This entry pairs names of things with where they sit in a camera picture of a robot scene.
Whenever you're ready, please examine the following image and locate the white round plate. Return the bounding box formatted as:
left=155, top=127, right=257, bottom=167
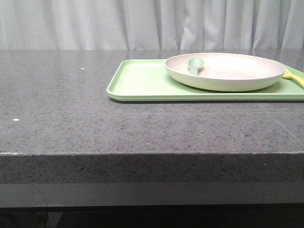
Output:
left=164, top=53, right=286, bottom=92

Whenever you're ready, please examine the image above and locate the yellow plastic fork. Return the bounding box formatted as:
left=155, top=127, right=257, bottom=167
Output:
left=282, top=69, right=304, bottom=87

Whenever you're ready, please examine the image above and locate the light green serving tray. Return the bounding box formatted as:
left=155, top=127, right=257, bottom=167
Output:
left=106, top=59, right=304, bottom=102

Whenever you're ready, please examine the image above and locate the pale green spoon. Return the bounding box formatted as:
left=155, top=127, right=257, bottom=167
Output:
left=188, top=57, right=204, bottom=75

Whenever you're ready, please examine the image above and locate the white curtain backdrop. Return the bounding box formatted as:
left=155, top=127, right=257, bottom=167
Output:
left=0, top=0, right=304, bottom=50

